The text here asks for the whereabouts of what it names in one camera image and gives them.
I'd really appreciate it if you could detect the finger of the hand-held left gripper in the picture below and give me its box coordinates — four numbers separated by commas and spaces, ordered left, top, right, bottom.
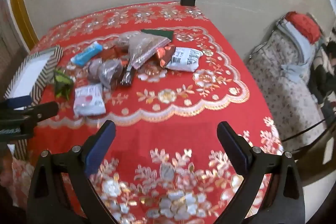
0, 101, 59, 140
0, 95, 32, 110

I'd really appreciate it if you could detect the red floral tablecloth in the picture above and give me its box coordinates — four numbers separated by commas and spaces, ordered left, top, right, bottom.
12, 1, 285, 224

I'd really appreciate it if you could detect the red pillow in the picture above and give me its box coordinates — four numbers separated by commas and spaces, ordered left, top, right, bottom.
286, 11, 321, 44

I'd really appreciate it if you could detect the black cable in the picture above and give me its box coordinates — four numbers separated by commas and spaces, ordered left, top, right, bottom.
282, 114, 336, 142

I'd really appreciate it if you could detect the grey blanket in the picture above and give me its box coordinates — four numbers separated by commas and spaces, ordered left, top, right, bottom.
276, 18, 319, 83

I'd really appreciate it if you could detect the blue snack packet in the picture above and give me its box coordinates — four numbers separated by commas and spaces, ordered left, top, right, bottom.
70, 41, 103, 66

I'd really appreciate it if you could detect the black white striped box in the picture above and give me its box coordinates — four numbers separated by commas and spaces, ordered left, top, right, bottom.
3, 45, 64, 161

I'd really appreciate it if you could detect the white packet with black print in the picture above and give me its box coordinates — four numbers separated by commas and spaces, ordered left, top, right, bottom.
166, 47, 203, 72

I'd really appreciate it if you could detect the green triangular snack packet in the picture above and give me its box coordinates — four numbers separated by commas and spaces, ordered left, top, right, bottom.
53, 69, 74, 100

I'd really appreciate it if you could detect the dark green snack packet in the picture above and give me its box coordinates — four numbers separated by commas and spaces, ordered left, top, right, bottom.
140, 28, 174, 41

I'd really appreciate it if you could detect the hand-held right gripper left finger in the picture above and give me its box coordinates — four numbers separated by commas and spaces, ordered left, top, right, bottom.
26, 120, 124, 224

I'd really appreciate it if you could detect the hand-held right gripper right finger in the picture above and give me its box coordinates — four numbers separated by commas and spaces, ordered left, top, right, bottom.
214, 121, 306, 224

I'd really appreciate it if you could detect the yellow wooden door frame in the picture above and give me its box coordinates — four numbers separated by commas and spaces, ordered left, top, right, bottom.
7, 0, 40, 52

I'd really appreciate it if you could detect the white packet with red print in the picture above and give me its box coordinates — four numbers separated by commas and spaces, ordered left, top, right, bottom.
73, 84, 106, 117

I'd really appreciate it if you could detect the dark brown snack bar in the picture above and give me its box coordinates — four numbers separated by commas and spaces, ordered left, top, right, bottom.
119, 61, 135, 87

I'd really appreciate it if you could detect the clear zip bag of snacks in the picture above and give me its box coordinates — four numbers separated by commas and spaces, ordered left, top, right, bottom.
128, 34, 171, 69
114, 31, 143, 50

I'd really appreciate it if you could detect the sofa with floral cover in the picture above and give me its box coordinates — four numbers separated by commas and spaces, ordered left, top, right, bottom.
245, 30, 328, 143

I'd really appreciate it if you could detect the dark cloth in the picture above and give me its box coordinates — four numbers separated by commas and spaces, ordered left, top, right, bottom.
307, 40, 336, 114

